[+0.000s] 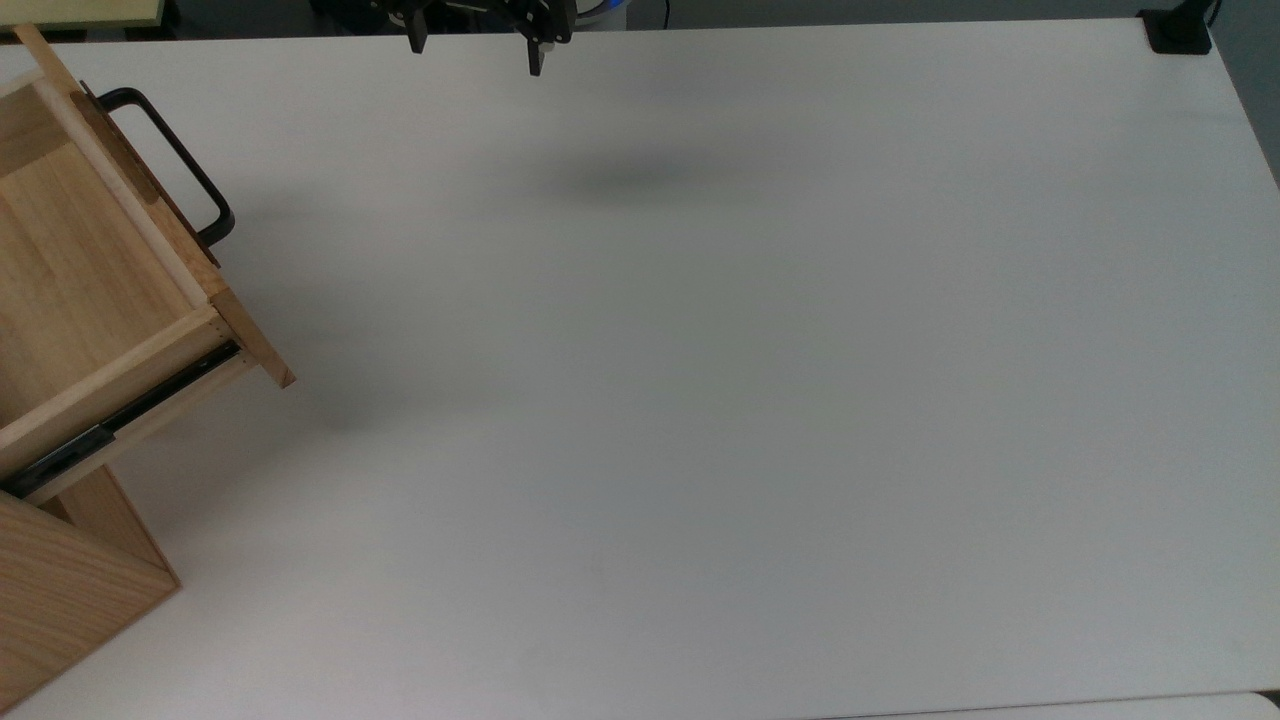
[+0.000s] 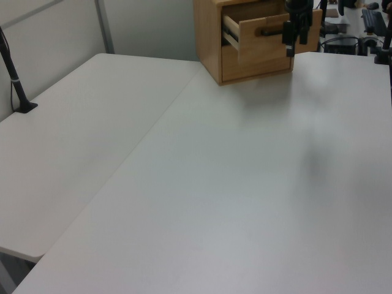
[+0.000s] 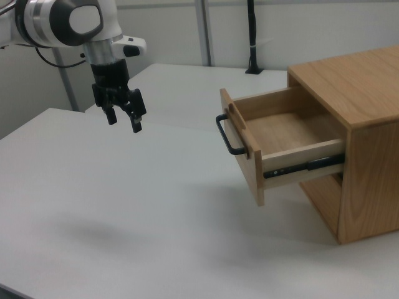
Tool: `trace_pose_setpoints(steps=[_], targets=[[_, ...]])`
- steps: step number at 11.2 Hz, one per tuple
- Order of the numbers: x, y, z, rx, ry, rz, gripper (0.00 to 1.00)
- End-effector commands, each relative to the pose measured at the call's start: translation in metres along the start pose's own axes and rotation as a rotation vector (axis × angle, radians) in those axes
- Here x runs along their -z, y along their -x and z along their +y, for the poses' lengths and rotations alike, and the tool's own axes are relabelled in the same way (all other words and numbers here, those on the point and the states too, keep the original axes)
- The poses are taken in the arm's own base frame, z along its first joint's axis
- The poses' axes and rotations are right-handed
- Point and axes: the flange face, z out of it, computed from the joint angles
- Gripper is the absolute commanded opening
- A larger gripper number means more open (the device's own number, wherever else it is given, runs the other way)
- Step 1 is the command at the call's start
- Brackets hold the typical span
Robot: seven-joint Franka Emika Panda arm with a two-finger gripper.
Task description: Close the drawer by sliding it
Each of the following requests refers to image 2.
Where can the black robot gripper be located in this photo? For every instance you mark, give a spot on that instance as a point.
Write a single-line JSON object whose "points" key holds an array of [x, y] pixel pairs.
{"points": [[298, 6]]}

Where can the closed wooden drawer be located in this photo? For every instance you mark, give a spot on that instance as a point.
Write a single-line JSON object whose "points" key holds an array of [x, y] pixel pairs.
{"points": [[254, 68]]}

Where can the wooden drawer cabinet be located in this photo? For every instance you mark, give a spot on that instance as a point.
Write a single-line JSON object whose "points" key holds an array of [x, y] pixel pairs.
{"points": [[208, 36]]}

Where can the black computer case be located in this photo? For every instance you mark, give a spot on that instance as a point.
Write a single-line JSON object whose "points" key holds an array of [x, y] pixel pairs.
{"points": [[341, 46]]}

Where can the black computer keyboard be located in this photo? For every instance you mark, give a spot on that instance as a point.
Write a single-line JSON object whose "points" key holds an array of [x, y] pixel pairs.
{"points": [[374, 21]]}

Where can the black computer mouse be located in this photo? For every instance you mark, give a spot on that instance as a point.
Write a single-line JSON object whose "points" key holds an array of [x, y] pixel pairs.
{"points": [[372, 5]]}

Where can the black clamp camera stand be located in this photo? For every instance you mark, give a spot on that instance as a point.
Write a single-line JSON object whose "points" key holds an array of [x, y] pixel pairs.
{"points": [[382, 52]]}

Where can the black camera stand pole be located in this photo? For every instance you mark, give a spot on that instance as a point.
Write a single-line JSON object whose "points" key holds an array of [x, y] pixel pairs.
{"points": [[13, 76]]}

